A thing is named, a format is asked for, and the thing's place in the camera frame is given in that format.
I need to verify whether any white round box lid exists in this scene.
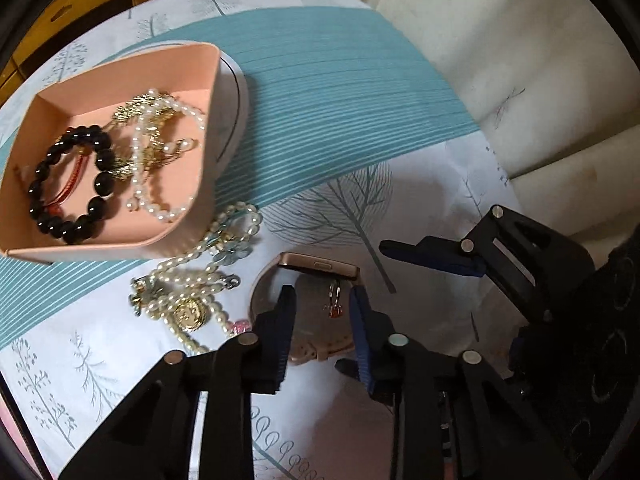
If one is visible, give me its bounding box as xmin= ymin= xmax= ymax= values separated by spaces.
xmin=200 ymin=52 xmax=251 ymax=181

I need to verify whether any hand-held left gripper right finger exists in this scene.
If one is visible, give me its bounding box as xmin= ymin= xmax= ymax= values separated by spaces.
xmin=349 ymin=286 xmax=577 ymax=480

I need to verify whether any leaf print tablecloth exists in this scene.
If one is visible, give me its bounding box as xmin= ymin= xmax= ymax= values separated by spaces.
xmin=0 ymin=0 xmax=512 ymax=480

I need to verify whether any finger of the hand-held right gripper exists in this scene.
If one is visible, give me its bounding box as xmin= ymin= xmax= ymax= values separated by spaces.
xmin=335 ymin=358 xmax=362 ymax=382
xmin=379 ymin=205 xmax=597 ymax=331

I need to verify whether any pearl bracelet with flower charms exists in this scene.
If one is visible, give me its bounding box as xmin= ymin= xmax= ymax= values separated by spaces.
xmin=206 ymin=202 xmax=264 ymax=267

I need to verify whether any pearl necklace with gold medallion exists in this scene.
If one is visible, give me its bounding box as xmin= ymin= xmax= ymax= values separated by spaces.
xmin=129 ymin=250 xmax=242 ymax=354

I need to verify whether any gold chain jewelry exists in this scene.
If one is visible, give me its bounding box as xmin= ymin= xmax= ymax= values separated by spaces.
xmin=107 ymin=99 xmax=201 ymax=182

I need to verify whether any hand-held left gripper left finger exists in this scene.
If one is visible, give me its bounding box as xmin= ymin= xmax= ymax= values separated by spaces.
xmin=57 ymin=285 xmax=297 ymax=480

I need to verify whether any black bead bracelet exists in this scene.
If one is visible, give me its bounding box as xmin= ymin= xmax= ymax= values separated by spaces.
xmin=27 ymin=124 xmax=119 ymax=246

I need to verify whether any red string bracelet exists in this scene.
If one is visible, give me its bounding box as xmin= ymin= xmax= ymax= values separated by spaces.
xmin=49 ymin=147 xmax=99 ymax=212

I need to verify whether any white pearl necklace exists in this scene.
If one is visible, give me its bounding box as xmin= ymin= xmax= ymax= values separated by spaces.
xmin=125 ymin=89 xmax=209 ymax=224

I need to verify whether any red drop earring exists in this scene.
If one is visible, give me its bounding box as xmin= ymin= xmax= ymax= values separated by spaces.
xmin=324 ymin=281 xmax=347 ymax=319

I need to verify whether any cream cushion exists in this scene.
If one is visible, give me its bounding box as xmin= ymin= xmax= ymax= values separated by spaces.
xmin=239 ymin=0 xmax=640 ymax=243

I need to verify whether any rose gold watch pink strap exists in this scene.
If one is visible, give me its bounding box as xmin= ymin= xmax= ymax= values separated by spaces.
xmin=248 ymin=252 xmax=362 ymax=367

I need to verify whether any pink jewelry box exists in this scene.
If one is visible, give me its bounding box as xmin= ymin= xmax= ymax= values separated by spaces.
xmin=0 ymin=42 xmax=224 ymax=264

